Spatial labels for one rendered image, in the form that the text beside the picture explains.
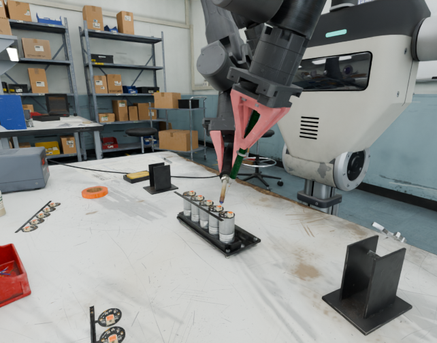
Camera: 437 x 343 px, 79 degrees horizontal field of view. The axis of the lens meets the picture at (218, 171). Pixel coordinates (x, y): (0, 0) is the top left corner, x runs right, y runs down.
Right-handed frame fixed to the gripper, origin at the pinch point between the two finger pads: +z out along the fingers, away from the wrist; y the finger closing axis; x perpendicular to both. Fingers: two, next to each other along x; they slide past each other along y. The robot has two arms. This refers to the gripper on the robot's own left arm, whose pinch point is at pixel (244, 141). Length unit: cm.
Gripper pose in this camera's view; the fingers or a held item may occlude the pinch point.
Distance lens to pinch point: 38.3
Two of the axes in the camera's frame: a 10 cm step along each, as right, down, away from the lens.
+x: 7.7, 4.9, -4.1
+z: -3.0, 8.4, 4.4
